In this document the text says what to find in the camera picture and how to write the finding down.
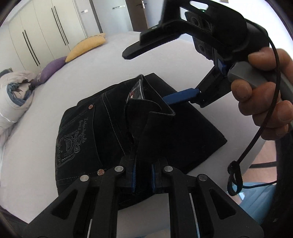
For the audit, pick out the wide wall switch panel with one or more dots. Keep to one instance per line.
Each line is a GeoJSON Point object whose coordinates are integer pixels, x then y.
{"type": "Point", "coordinates": [119, 7]}

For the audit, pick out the grey bed with white sheet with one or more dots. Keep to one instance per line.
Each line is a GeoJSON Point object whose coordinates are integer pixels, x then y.
{"type": "Point", "coordinates": [34, 164]}

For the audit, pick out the yellow cushion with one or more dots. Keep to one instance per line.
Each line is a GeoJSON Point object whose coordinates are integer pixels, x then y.
{"type": "Point", "coordinates": [89, 44]}

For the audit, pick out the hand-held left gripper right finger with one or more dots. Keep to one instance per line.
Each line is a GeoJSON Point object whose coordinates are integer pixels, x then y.
{"type": "Point", "coordinates": [153, 178]}

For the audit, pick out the purple cushion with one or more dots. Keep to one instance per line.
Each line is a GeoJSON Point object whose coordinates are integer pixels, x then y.
{"type": "Point", "coordinates": [52, 68]}

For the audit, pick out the rolled white and blue duvet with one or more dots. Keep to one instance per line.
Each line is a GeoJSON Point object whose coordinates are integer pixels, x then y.
{"type": "Point", "coordinates": [13, 103]}

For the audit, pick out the person's right hand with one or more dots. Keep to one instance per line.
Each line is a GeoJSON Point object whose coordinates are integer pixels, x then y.
{"type": "Point", "coordinates": [270, 114]}

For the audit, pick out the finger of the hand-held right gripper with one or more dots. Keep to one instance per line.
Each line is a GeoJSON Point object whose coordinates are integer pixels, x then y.
{"type": "Point", "coordinates": [180, 96]}
{"type": "Point", "coordinates": [155, 37]}

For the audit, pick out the door with dark frame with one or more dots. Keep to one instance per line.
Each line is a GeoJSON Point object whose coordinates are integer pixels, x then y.
{"type": "Point", "coordinates": [129, 18]}

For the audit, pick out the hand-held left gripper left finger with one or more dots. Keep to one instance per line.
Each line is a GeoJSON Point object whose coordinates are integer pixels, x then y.
{"type": "Point", "coordinates": [134, 178]}

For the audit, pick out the light blue shorts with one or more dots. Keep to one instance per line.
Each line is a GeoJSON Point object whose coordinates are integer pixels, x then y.
{"type": "Point", "coordinates": [258, 201]}

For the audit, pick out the black pants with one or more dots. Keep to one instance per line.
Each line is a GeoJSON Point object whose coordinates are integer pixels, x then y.
{"type": "Point", "coordinates": [183, 137]}

